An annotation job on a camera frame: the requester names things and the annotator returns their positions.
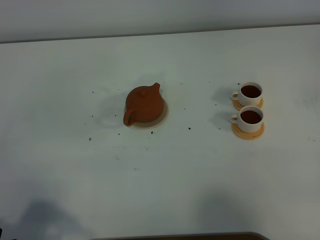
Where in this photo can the brown clay teapot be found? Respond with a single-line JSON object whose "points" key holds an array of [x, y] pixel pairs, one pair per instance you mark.
{"points": [[143, 104]]}

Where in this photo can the beige round teapot coaster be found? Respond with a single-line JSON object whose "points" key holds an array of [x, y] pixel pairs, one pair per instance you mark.
{"points": [[155, 123]]}

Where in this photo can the far orange cup coaster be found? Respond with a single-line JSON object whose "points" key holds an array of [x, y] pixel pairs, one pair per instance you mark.
{"points": [[238, 106]]}

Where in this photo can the orange cup coaster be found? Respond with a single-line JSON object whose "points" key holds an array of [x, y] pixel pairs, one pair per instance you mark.
{"points": [[247, 135], [238, 106]]}

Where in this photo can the near orange cup coaster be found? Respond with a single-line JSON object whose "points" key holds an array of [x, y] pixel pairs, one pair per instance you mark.
{"points": [[247, 135]]}

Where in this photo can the near white teacup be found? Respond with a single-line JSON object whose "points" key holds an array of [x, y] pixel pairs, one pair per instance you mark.
{"points": [[249, 119]]}

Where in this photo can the white teacup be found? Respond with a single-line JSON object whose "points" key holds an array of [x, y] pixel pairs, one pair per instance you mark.
{"points": [[248, 94], [249, 119]]}

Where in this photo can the far white teacup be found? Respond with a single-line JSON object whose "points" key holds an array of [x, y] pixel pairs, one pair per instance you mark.
{"points": [[248, 94]]}

